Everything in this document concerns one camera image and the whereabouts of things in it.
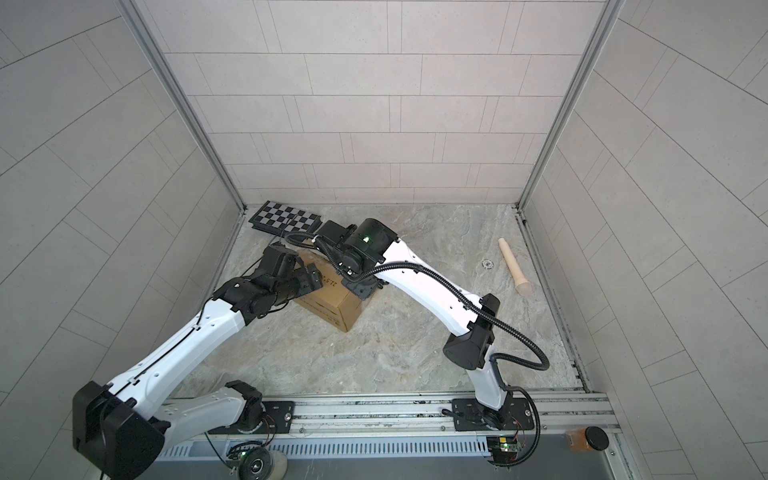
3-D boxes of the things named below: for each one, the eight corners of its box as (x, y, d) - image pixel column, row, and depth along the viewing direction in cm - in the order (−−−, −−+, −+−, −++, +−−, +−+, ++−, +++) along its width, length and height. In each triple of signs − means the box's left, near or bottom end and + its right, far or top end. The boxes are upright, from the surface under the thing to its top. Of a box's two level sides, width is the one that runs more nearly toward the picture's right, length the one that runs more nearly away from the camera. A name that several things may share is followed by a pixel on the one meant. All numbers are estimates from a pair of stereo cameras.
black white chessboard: (250, 227, 111) (247, 222, 108) (268, 205, 118) (265, 200, 116) (308, 242, 106) (307, 237, 104) (323, 219, 113) (322, 214, 111)
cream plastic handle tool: (519, 296, 94) (522, 291, 92) (498, 243, 108) (500, 237, 105) (529, 295, 95) (533, 290, 92) (507, 242, 108) (510, 237, 105)
